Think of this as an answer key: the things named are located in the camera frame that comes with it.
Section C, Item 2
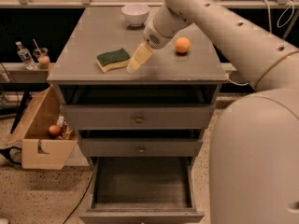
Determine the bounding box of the green and yellow sponge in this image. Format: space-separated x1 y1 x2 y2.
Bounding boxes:
96 49 131 73

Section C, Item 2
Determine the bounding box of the grey middle drawer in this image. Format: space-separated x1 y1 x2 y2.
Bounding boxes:
79 138 202 157

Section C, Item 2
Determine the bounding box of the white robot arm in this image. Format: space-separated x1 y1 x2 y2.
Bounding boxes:
144 0 299 224

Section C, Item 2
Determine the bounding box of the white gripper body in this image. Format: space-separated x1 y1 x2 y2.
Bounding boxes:
143 21 173 49

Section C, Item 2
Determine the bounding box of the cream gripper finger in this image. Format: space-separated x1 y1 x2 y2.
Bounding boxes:
127 43 153 73

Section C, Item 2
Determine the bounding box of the red apple in box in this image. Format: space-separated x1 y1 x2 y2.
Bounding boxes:
49 125 61 137

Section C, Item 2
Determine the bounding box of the wooden box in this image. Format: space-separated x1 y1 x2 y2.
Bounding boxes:
7 87 77 170

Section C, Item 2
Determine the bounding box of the black floor cable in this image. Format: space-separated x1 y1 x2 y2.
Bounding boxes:
62 171 96 224

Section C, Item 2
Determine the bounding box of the grey top drawer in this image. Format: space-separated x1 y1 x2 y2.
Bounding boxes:
60 105 214 130

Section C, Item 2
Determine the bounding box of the white bowl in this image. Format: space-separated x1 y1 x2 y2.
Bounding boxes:
121 4 150 27

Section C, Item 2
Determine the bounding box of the grey drawer cabinet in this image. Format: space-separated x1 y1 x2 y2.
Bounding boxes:
46 6 229 224

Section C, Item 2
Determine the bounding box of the grey open bottom drawer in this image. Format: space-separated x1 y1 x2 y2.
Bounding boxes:
79 157 204 224

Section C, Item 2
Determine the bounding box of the orange fruit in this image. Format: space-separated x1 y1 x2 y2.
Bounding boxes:
175 37 191 54

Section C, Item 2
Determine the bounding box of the clear plastic water bottle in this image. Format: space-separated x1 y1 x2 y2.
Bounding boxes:
16 41 36 70

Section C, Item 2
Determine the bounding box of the plastic cup with straw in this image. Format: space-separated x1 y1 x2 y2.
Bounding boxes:
33 40 50 69

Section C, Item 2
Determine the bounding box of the white looped cable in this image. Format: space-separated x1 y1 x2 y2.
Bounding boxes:
276 0 295 29

